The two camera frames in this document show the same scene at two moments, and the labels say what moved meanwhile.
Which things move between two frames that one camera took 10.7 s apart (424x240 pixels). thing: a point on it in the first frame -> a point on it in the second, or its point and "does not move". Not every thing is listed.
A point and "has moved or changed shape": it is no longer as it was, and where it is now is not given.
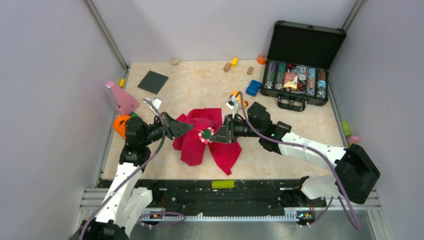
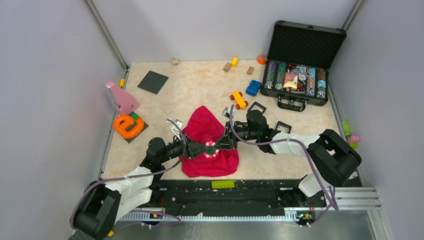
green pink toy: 351,139 does not move
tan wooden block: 227,67 does not move
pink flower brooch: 205,135 -> 211,152
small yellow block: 122,82 does not move
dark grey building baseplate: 153,82 does not move
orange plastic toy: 119,122 does not move
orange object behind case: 262,59 does not move
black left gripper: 174,128 -> 192,149
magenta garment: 191,147 has moved or changed shape
